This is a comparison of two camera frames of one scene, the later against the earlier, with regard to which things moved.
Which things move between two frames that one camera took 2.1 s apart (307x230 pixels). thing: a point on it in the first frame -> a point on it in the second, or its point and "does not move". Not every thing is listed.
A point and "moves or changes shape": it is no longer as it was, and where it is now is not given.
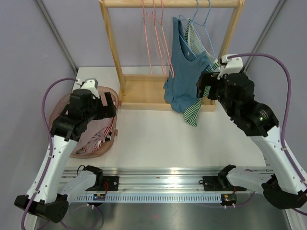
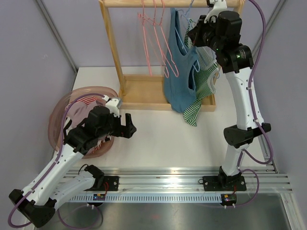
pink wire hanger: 147,44 does not move
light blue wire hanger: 201,32 moves or changes shape
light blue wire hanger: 193,20 -> 181,39
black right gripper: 209,79 -> 195,34
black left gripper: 106,111 -> 122,131
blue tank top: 181,88 moves or changes shape
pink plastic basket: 62,103 does not move
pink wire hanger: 168,54 -> 158,22
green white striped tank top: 189,114 moves or changes shape
